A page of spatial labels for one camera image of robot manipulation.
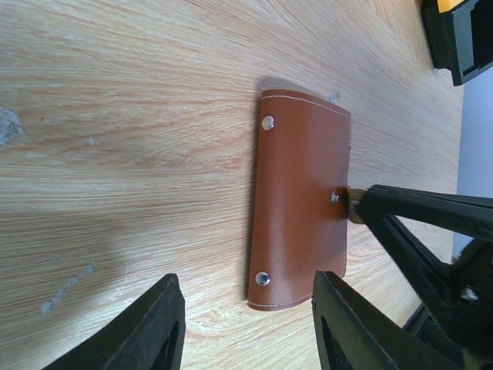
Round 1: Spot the black bin right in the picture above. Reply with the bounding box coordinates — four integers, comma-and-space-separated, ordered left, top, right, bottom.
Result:
421, 0, 492, 86

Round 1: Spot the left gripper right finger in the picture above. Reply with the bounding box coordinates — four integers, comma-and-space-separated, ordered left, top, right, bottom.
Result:
312, 271, 461, 369

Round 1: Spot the brown leather card holder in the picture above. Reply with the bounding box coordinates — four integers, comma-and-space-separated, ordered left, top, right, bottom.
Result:
247, 89, 351, 311

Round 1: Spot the yellow bin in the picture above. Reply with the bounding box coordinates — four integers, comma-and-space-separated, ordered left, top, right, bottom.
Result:
437, 0, 465, 13

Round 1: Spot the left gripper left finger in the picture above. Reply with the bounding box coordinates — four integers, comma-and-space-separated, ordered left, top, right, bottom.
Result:
46, 274, 186, 369

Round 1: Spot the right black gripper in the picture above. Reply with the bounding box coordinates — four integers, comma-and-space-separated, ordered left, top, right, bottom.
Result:
348, 185, 492, 369

